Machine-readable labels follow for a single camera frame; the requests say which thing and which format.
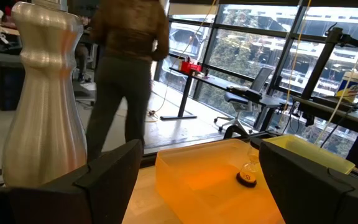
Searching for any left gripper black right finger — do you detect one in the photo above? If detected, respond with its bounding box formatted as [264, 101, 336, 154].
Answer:
[259, 141, 358, 224]

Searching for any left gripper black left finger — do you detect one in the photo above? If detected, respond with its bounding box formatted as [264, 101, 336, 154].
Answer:
[0, 139, 144, 224]

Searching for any grey office chair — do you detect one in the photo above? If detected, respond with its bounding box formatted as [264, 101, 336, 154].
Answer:
[213, 67, 275, 133]

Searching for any yellow translucent plastic bin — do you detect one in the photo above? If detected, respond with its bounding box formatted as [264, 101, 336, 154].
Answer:
[264, 134, 356, 175]

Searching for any black hourglass yellow sand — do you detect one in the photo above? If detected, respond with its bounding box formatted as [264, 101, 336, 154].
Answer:
[236, 146, 259, 189]

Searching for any silver table lamp white shade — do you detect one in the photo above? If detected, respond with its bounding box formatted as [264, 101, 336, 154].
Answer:
[1, 0, 88, 187]

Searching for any white yellow wipes canister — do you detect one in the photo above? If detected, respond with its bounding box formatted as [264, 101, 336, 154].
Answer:
[335, 70, 358, 103]

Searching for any orange translucent plastic bin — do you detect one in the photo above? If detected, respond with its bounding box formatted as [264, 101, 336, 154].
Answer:
[155, 138, 287, 224]

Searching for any dark storage cabinet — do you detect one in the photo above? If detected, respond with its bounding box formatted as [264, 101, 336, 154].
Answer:
[0, 62, 26, 111]

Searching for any black workstation desk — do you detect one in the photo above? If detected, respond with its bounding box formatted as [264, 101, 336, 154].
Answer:
[292, 26, 358, 169]

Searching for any standing person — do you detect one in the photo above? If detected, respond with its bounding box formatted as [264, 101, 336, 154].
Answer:
[85, 0, 170, 162]

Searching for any black standing desk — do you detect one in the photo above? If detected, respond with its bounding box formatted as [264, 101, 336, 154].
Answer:
[160, 67, 287, 131]

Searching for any red box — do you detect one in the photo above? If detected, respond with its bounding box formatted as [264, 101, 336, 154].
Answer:
[180, 60, 202, 75]

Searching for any white cable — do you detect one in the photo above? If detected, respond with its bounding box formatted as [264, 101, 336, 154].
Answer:
[314, 26, 358, 146]

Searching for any yellow cable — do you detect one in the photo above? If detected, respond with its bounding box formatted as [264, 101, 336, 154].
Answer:
[278, 0, 313, 128]
[146, 0, 219, 123]

